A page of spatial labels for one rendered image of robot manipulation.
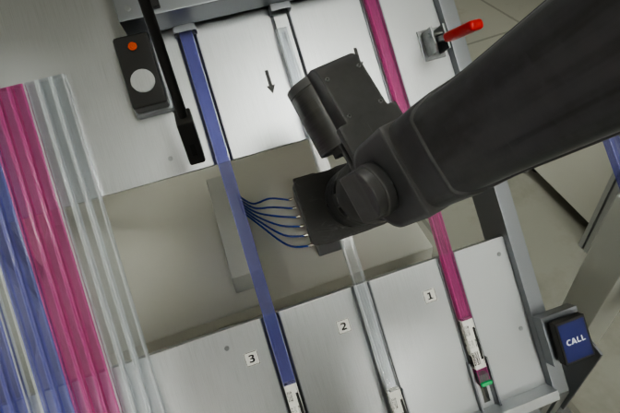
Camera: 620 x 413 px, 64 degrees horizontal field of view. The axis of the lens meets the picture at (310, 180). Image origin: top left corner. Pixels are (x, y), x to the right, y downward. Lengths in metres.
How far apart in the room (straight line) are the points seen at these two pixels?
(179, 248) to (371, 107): 0.68
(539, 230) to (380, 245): 0.99
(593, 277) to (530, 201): 1.04
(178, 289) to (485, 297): 0.53
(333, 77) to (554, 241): 1.52
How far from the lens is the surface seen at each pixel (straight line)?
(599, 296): 0.92
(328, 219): 0.46
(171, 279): 0.94
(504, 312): 0.67
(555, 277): 1.73
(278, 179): 1.05
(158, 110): 0.56
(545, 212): 1.90
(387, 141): 0.28
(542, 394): 0.70
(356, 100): 0.35
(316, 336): 0.59
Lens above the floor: 1.35
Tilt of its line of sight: 44 degrees down
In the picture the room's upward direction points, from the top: 7 degrees counter-clockwise
